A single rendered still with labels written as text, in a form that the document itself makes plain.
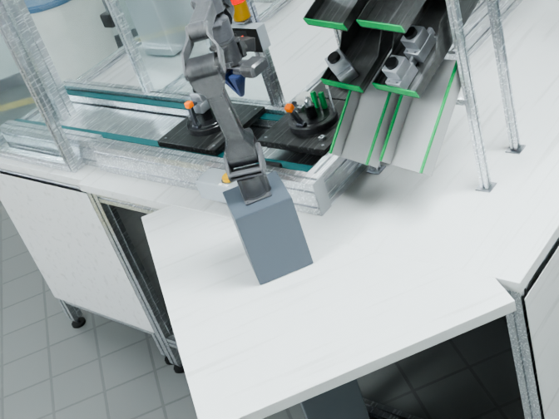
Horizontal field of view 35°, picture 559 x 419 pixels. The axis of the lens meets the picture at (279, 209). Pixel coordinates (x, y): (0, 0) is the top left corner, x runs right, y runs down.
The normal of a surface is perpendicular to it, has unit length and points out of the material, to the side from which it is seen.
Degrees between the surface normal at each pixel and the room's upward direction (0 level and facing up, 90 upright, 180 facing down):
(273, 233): 90
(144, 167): 90
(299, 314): 0
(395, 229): 0
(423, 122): 45
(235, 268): 0
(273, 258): 90
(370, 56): 25
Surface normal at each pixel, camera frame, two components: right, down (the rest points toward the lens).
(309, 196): -0.58, 0.59
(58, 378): -0.28, -0.79
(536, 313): 0.76, 0.16
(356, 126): -0.69, -0.17
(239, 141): -0.02, 0.64
